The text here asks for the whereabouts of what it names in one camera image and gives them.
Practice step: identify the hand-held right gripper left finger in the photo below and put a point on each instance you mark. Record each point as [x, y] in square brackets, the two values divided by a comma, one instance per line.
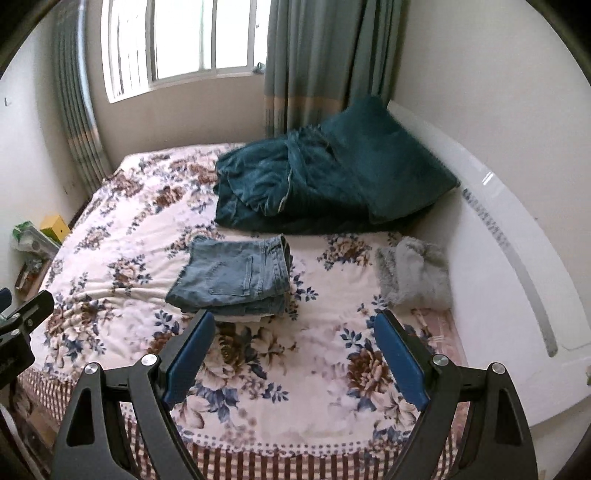
[187, 350]

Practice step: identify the dark teal quilt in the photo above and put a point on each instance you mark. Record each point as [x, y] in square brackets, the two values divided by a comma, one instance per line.
[277, 189]

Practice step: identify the cluttered bedside table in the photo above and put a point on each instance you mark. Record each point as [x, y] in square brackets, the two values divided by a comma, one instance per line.
[32, 272]

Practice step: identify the blue denim pants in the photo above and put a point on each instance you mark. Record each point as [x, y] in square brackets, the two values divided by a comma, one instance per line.
[233, 279]

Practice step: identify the green and white package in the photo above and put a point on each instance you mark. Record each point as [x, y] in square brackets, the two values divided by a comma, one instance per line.
[28, 237]

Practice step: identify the white bed headboard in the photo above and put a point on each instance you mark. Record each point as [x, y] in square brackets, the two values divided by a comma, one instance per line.
[517, 286]

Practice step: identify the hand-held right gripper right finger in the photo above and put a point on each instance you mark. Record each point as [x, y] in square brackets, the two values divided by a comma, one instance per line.
[401, 355]

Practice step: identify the dark teal pillow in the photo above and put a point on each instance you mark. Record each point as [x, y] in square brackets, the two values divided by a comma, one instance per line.
[392, 157]

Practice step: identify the white framed window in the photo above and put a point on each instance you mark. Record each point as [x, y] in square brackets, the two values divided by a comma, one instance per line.
[184, 46]

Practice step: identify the yellow box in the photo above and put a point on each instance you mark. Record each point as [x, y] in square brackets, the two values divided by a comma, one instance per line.
[56, 227]

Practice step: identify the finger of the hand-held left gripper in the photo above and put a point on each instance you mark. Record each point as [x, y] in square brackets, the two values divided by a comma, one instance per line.
[28, 310]

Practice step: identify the grey-green curtain with tan band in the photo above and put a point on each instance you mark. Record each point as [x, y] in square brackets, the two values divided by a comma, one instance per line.
[76, 101]
[323, 64]

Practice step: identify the grey fluffy garment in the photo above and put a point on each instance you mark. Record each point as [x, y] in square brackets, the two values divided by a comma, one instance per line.
[415, 277]

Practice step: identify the floral printed blanket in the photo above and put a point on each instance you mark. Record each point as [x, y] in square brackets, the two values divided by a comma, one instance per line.
[138, 277]

